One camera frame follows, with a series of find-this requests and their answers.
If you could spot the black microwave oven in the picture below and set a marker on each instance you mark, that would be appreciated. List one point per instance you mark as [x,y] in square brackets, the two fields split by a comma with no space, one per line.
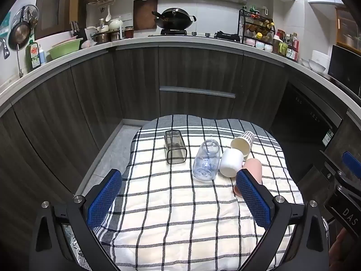
[345,70]

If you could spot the grey wooden drawer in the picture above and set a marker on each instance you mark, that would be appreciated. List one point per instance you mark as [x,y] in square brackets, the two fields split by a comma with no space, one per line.
[194,103]

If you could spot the wooden shelf unit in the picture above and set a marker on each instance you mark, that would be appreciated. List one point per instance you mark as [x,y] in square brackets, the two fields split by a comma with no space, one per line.
[349,28]

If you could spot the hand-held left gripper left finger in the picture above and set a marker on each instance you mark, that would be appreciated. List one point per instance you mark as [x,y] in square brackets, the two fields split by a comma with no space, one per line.
[103,199]

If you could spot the hanging frying pan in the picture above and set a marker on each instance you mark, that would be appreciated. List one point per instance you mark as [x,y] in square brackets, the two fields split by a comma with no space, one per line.
[20,32]

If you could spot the black white checked cloth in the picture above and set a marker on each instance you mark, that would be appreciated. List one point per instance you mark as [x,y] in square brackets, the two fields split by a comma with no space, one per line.
[169,209]

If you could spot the person's right hand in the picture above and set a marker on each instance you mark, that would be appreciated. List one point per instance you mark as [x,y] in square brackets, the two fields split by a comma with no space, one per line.
[339,245]

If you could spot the clear glass cup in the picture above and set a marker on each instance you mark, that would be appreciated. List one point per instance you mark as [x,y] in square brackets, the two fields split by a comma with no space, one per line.
[207,161]

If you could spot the row of sauce bottles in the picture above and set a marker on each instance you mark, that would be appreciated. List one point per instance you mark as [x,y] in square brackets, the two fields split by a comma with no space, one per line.
[286,48]

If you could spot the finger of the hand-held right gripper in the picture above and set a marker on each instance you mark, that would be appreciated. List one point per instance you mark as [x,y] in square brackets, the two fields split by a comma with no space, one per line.
[332,170]
[351,162]

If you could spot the white pitcher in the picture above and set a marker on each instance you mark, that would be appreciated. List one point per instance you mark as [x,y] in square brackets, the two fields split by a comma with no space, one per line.
[90,33]

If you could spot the gas stove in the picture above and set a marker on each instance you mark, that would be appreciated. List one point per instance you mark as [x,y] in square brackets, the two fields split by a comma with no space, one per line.
[183,33]

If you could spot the white teapot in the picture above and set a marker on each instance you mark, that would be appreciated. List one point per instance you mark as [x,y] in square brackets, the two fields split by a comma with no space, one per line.
[115,24]

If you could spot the pastel seasoning jars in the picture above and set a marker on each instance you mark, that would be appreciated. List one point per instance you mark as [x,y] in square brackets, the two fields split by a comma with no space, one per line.
[259,45]

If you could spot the green plastic basin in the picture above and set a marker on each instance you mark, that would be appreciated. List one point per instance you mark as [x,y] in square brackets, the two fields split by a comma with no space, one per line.
[63,50]

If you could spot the striped paper cup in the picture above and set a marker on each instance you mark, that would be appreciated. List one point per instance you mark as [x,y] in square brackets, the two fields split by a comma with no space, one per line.
[242,144]

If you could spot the blue white bottle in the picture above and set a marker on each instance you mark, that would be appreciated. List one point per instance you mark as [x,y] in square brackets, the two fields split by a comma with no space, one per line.
[42,57]

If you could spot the dark wooden cutting board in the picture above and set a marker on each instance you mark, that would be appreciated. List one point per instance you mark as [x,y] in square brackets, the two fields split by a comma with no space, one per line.
[143,14]

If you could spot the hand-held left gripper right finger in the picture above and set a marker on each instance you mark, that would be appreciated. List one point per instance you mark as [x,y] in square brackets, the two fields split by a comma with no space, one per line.
[253,200]

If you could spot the black wok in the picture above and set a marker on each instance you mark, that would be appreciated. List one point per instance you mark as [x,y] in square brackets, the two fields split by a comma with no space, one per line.
[174,18]

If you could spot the white ladle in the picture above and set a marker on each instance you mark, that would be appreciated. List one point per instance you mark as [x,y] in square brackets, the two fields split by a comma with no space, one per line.
[108,15]

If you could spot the pink cup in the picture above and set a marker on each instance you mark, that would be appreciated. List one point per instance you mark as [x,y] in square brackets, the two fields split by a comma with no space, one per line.
[253,168]

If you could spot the knife block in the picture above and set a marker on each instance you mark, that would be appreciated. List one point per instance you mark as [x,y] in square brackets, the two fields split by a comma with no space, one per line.
[76,32]

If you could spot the green dish soap bottle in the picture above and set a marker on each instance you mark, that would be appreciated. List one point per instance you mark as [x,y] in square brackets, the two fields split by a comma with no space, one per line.
[33,55]

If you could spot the steel pot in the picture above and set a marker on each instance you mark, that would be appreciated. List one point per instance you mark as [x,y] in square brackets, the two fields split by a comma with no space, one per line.
[105,37]

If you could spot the white plastic cup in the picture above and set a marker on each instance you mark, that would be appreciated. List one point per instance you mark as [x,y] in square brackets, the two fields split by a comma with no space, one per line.
[230,162]

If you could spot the white bowl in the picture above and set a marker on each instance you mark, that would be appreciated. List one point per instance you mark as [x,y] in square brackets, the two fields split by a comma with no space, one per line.
[305,63]

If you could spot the red lidded jar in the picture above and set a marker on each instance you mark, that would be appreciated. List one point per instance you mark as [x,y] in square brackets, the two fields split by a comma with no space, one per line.
[129,32]

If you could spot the brown wooden cabinet door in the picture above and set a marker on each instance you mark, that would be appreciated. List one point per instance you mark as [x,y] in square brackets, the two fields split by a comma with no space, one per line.
[55,8]

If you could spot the grey transparent square cup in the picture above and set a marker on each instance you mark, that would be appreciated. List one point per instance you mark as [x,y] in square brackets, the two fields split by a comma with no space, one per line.
[174,149]

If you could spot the black built-in dishwasher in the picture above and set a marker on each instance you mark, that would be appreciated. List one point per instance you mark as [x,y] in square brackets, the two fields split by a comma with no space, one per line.
[304,124]

